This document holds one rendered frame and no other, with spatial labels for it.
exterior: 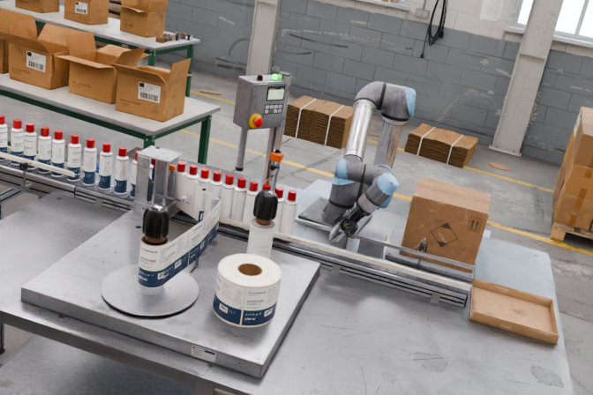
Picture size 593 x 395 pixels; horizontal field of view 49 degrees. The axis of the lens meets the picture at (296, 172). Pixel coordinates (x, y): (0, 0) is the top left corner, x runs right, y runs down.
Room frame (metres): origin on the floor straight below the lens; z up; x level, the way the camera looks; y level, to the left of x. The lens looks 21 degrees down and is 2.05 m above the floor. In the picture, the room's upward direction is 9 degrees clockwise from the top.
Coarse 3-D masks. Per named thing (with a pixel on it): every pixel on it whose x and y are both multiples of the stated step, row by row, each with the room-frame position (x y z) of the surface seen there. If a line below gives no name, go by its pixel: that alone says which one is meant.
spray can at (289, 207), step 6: (294, 192) 2.31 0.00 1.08; (288, 198) 2.31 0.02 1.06; (294, 198) 2.31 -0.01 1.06; (288, 204) 2.30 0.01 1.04; (294, 204) 2.30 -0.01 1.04; (288, 210) 2.30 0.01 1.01; (294, 210) 2.31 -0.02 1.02; (282, 216) 2.31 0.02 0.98; (288, 216) 2.30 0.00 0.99; (294, 216) 2.31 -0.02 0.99; (282, 222) 2.31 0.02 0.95; (288, 222) 2.30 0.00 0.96; (282, 228) 2.30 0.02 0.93; (288, 228) 2.30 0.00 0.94; (288, 234) 2.30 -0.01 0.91; (282, 240) 2.30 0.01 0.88
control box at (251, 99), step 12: (240, 84) 2.41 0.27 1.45; (252, 84) 2.36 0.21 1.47; (264, 84) 2.39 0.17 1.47; (276, 84) 2.43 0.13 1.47; (240, 96) 2.41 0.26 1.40; (252, 96) 2.36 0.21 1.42; (264, 96) 2.40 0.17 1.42; (240, 108) 2.40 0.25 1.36; (252, 108) 2.37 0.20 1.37; (240, 120) 2.39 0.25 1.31; (252, 120) 2.37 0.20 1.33; (264, 120) 2.41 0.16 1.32; (276, 120) 2.45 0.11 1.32
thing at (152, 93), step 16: (112, 64) 3.80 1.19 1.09; (176, 64) 3.86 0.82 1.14; (128, 80) 3.87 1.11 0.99; (144, 80) 3.84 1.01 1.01; (160, 80) 3.78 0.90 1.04; (176, 80) 3.92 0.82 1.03; (128, 96) 3.87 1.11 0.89; (144, 96) 3.84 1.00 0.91; (160, 96) 3.81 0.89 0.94; (176, 96) 3.95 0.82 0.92; (128, 112) 3.86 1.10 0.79; (144, 112) 3.84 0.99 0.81; (160, 112) 3.81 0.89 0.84; (176, 112) 3.97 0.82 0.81
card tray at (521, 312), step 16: (480, 288) 2.26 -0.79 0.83; (496, 288) 2.25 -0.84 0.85; (512, 288) 2.24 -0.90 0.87; (480, 304) 2.14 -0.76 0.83; (496, 304) 2.16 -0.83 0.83; (512, 304) 2.18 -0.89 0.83; (528, 304) 2.20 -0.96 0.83; (544, 304) 2.21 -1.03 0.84; (480, 320) 2.02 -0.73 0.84; (496, 320) 2.00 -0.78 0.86; (512, 320) 2.06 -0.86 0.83; (528, 320) 2.08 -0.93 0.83; (544, 320) 2.10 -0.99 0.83; (528, 336) 1.98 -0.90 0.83; (544, 336) 1.97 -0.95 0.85
